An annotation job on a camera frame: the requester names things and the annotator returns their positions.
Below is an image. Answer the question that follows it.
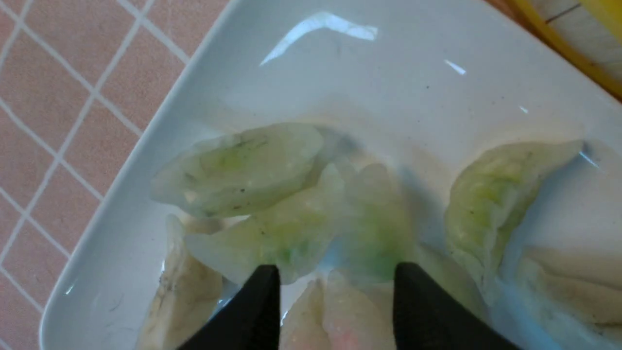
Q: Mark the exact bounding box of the pale dumpling lower left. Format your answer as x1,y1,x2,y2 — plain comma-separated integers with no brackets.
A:
134,214,223,350

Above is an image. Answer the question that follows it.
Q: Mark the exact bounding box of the green dumpling top centre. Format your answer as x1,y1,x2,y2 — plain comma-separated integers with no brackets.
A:
444,140,584,303

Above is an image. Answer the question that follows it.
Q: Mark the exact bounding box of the pale dumpling top right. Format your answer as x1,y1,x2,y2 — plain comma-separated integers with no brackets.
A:
515,249,621,350

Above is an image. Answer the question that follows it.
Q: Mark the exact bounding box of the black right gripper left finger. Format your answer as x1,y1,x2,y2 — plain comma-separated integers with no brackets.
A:
178,264,281,350

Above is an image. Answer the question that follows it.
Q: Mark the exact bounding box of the pink filled dumpling centre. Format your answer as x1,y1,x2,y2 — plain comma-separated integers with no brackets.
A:
278,270,397,350

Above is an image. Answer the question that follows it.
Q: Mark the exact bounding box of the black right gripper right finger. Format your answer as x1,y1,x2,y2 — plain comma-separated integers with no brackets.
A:
393,262,518,350

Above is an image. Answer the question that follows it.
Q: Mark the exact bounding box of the green translucent dumpling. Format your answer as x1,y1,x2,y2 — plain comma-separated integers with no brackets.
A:
184,163,416,284

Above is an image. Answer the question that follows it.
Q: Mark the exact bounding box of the green dumpling left pair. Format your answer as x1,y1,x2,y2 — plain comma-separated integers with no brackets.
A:
150,122,324,218

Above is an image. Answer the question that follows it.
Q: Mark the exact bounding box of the yellow rimmed bamboo steamer basket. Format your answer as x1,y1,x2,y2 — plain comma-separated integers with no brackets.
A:
488,0,622,101

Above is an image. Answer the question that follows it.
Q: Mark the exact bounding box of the pale dumpling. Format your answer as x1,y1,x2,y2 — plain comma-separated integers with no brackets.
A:
515,249,621,350
134,214,223,350

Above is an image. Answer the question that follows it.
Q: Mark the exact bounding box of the white square plate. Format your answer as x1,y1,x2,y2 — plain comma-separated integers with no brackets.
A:
40,0,622,350

